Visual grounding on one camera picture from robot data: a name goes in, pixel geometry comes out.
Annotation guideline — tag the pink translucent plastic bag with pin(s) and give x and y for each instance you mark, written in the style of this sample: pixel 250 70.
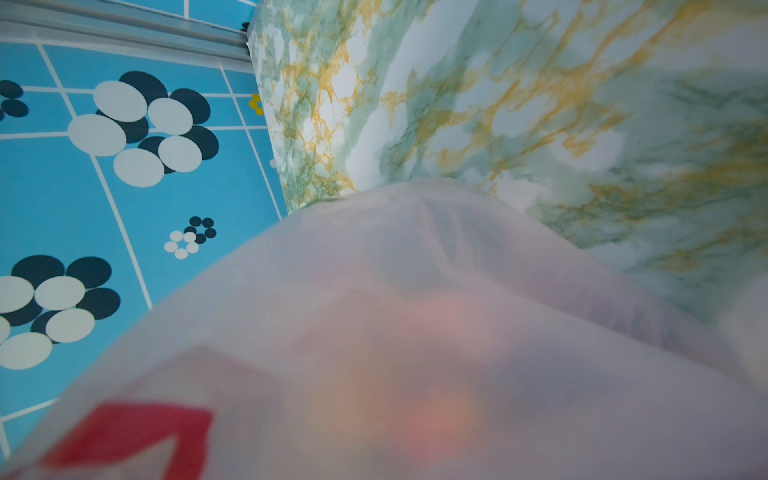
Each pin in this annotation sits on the pink translucent plastic bag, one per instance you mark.
pixel 421 330

